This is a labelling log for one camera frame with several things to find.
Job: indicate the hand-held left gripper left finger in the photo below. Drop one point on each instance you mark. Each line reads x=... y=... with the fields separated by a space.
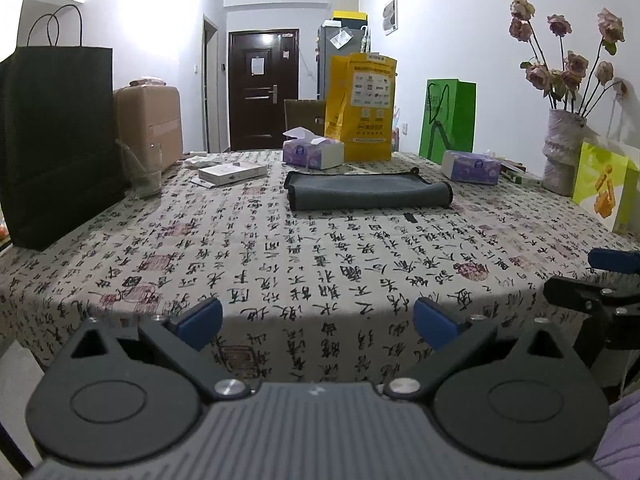
x=202 y=319

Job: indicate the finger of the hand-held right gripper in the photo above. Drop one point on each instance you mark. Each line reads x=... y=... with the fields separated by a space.
x=614 y=259
x=575 y=292

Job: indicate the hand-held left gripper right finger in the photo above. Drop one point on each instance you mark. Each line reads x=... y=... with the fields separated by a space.
x=433 y=319

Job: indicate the grey towel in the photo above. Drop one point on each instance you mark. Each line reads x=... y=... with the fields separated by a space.
x=367 y=191

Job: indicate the lime green printed bag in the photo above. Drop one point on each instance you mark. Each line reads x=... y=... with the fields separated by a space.
x=607 y=185

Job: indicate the purple clothing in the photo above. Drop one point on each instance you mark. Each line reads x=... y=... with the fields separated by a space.
x=622 y=440

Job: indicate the white textured vase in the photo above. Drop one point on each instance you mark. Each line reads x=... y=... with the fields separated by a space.
x=562 y=155

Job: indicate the calligraphy printed tablecloth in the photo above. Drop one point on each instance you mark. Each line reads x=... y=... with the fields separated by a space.
x=310 y=260

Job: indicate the small green white box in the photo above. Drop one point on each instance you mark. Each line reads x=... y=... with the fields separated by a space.
x=520 y=175

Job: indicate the white paper bag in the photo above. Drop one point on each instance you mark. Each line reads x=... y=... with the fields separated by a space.
x=625 y=132

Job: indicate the flat white box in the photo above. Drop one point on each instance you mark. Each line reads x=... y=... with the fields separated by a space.
x=232 y=172

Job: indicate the clear glass cup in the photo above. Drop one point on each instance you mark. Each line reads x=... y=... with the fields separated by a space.
x=142 y=175

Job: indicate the purple tissue box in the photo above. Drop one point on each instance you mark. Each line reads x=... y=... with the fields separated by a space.
x=472 y=166
x=312 y=152

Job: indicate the crumpled white paper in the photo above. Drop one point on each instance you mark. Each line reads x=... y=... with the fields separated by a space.
x=197 y=160

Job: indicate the dried pink flowers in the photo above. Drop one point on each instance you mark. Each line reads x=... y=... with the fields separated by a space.
x=572 y=67

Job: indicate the green paper bag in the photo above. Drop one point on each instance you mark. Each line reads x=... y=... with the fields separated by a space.
x=450 y=120

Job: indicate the brown cardboard box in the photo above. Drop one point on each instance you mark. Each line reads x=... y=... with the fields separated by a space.
x=150 y=120

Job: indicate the yellow paper bag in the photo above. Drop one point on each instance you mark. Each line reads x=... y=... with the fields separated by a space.
x=362 y=110

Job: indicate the brown chair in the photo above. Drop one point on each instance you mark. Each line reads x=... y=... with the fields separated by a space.
x=302 y=120

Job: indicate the black paper bag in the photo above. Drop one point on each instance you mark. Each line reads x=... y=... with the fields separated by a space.
x=55 y=150

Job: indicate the dark brown door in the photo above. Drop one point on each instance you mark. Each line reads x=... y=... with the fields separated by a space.
x=262 y=95

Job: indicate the grey refrigerator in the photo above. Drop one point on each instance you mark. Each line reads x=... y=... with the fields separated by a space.
x=342 y=60

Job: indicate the yellow black box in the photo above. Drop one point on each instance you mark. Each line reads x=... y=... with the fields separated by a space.
x=349 y=15

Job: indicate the framed wall picture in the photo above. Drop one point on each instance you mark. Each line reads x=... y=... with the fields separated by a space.
x=390 y=15

